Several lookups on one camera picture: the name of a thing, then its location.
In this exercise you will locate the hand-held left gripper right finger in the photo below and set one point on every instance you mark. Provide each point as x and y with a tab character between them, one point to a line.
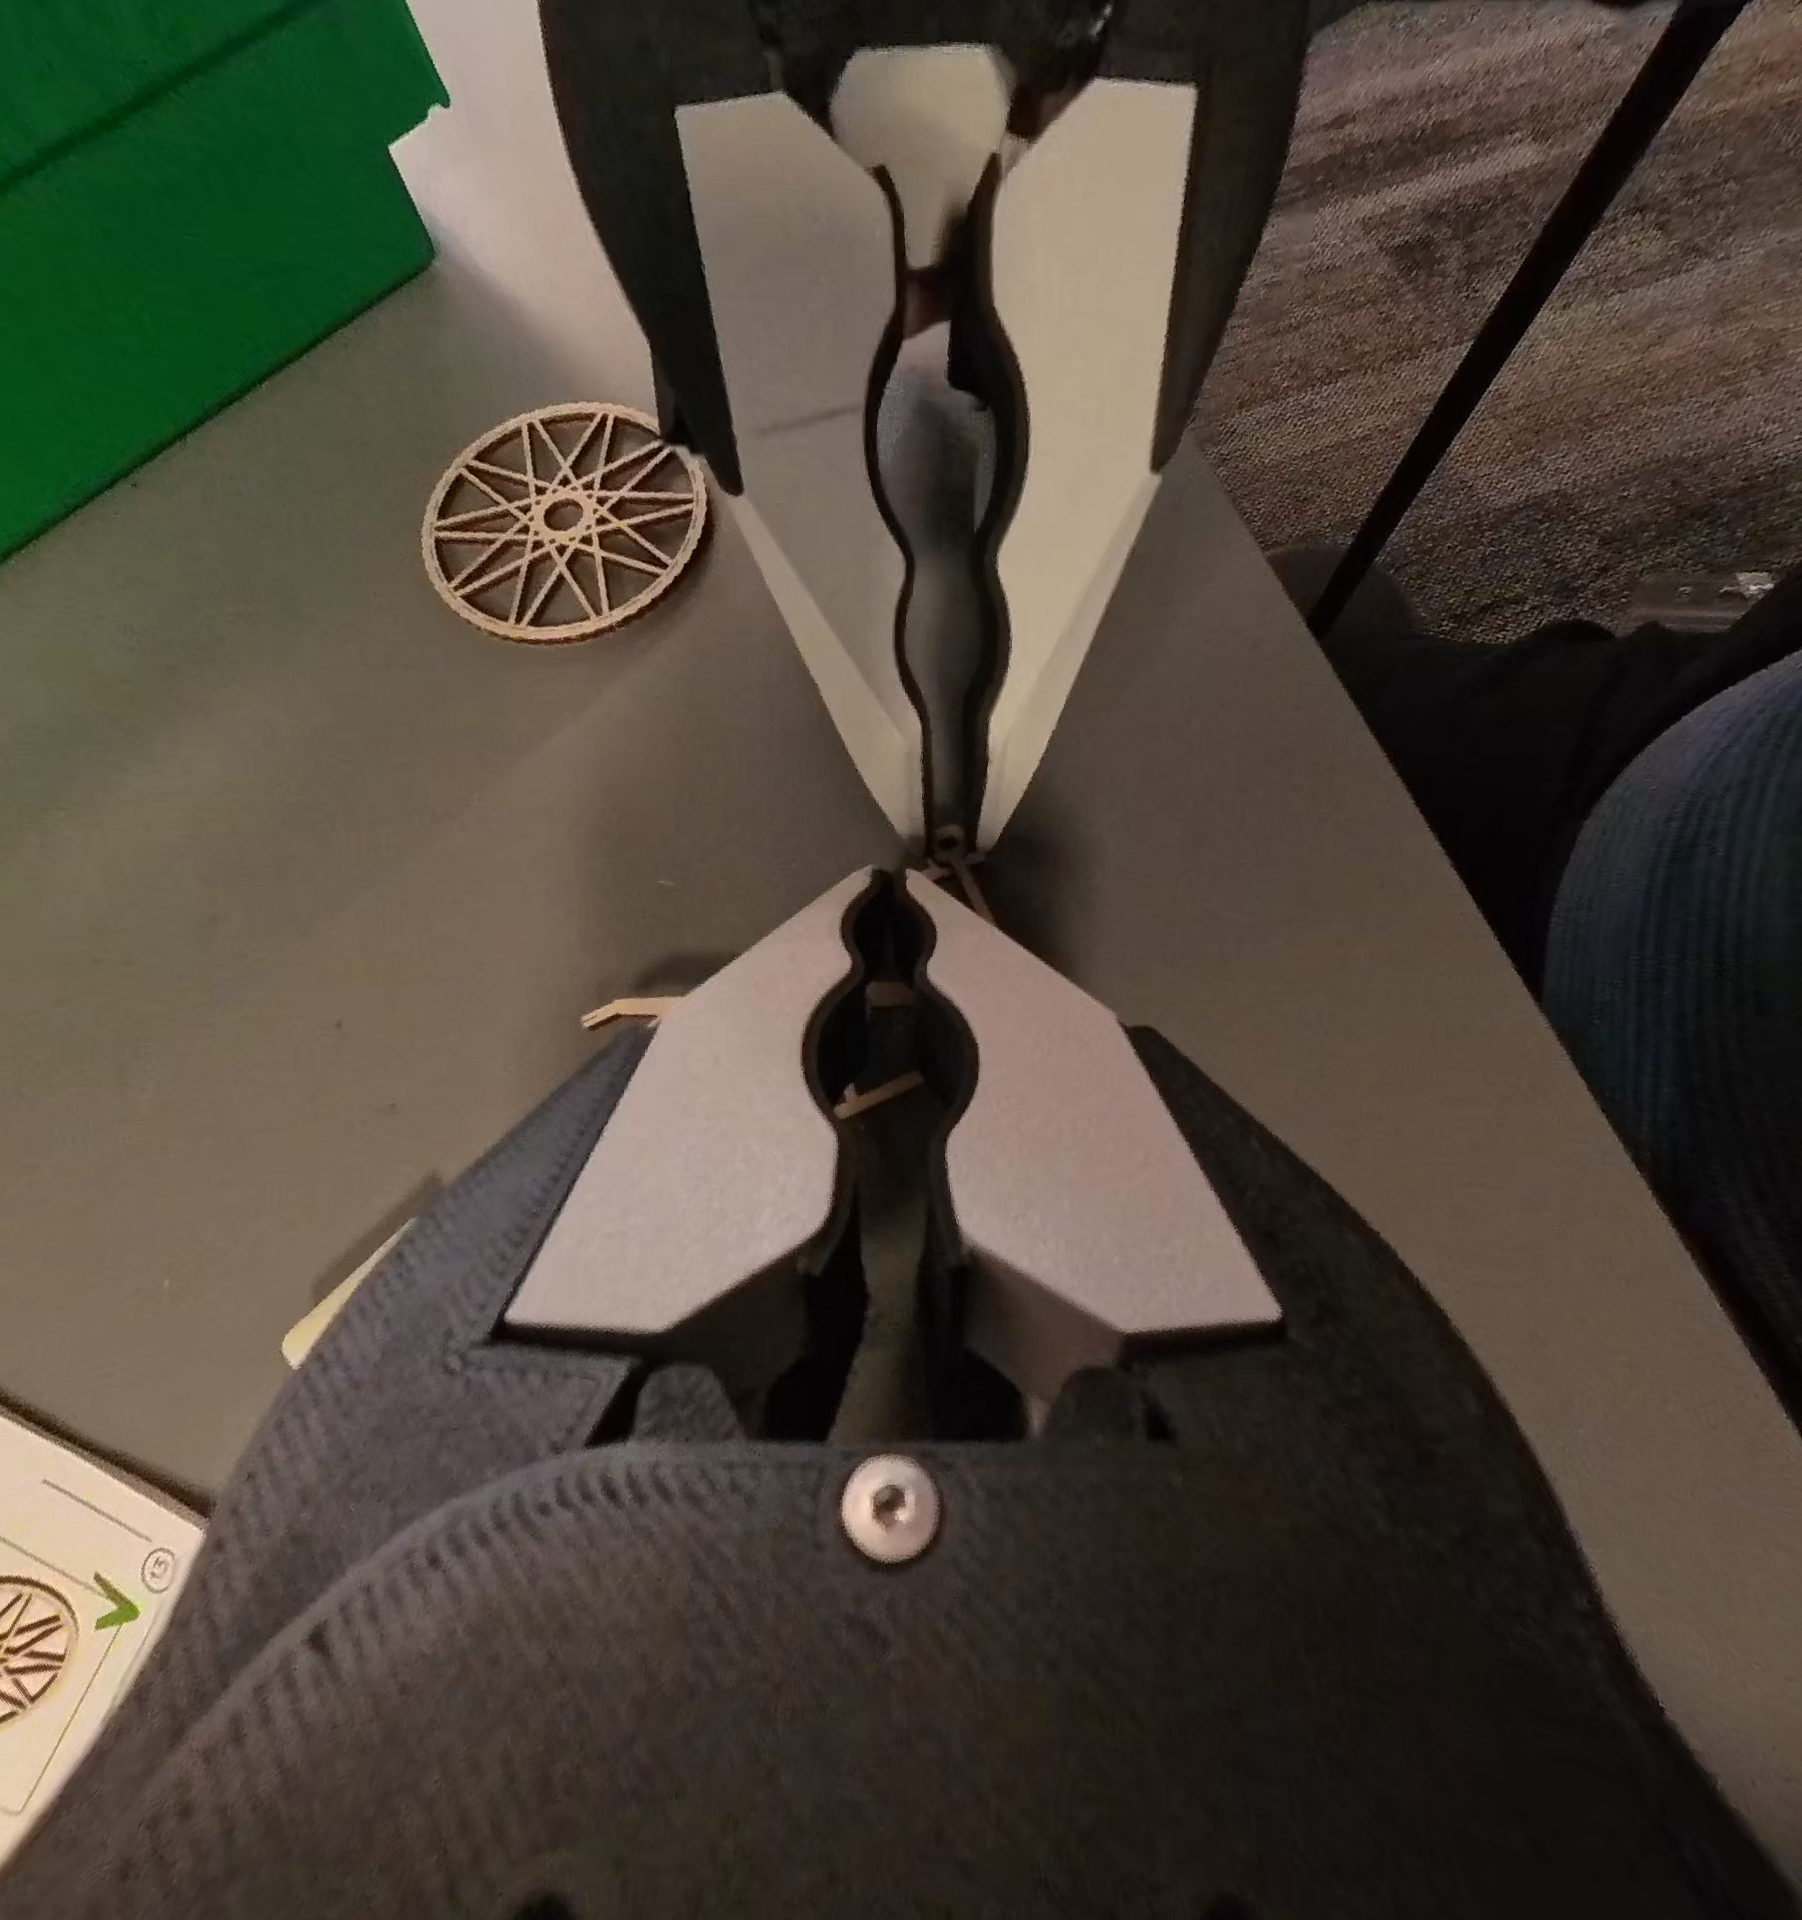
1094	1169

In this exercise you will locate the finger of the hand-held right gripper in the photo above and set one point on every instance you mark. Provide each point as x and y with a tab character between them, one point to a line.
787	299
1094	299

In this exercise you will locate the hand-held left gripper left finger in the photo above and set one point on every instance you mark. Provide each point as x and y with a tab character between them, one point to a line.
691	1169

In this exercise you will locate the wooden frame model part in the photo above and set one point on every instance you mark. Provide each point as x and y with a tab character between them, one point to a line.
958	863

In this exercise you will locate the small wooden sliver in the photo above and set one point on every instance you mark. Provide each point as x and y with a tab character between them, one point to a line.
622	1010

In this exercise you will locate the wooden spoked wheel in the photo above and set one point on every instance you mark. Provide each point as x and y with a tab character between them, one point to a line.
565	525

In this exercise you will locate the pale cylindrical stick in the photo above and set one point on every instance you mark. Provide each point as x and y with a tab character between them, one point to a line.
323	1321

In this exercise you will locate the thin black rod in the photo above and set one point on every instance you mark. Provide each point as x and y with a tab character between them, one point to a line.
1529	307

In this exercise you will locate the green box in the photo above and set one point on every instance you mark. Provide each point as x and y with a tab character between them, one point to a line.
136	271

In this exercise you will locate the dark cloth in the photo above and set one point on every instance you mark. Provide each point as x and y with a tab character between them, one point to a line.
1456	721

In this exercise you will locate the printed instruction sheet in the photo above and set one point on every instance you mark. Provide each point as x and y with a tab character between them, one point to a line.
15	1590

